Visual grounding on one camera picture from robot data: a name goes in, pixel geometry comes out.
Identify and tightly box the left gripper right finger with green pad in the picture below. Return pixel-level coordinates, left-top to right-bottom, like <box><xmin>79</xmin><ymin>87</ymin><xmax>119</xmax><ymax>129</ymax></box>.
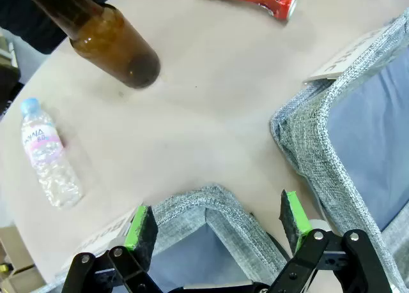
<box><xmin>271</xmin><ymin>189</ymin><xmax>392</xmax><ymax>293</ymax></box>

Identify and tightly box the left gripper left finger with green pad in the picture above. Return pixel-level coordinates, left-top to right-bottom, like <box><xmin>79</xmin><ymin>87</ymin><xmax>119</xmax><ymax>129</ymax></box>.
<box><xmin>60</xmin><ymin>205</ymin><xmax>160</xmax><ymax>293</ymax></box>

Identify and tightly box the clear water bottle pink label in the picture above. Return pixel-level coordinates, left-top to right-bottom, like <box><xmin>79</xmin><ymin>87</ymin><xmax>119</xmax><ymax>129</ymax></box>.
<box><xmin>19</xmin><ymin>97</ymin><xmax>84</xmax><ymax>209</ymax></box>

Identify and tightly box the brown glass bottle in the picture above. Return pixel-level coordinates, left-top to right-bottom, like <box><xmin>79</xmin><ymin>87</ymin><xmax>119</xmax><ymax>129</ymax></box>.
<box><xmin>18</xmin><ymin>0</ymin><xmax>161</xmax><ymax>90</ymax></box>

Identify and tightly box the grey fabric basket Bottle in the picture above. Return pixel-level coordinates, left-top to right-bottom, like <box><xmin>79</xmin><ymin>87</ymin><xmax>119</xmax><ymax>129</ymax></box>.
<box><xmin>47</xmin><ymin>184</ymin><xmax>288</xmax><ymax>293</ymax></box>

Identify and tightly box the grey fabric basket Plastic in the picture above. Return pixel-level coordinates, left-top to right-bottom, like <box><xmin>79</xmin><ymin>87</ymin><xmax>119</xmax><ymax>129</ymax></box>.
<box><xmin>270</xmin><ymin>8</ymin><xmax>409</xmax><ymax>289</ymax></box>

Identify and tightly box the white sign Bottle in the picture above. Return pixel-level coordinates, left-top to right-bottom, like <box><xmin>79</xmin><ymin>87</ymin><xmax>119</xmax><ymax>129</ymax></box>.
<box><xmin>60</xmin><ymin>206</ymin><xmax>144</xmax><ymax>274</ymax></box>

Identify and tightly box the cardboard box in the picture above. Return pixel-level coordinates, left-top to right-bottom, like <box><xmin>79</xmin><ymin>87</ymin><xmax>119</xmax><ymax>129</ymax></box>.
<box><xmin>0</xmin><ymin>225</ymin><xmax>45</xmax><ymax>293</ymax></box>

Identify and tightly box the white sign Plastic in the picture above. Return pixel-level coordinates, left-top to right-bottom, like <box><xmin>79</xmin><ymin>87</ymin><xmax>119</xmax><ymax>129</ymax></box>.
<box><xmin>302</xmin><ymin>27</ymin><xmax>389</xmax><ymax>85</ymax></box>

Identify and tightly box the person in black cardigan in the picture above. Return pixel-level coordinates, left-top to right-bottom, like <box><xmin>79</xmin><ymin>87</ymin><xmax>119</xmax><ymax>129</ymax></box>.
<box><xmin>0</xmin><ymin>0</ymin><xmax>122</xmax><ymax>55</ymax></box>

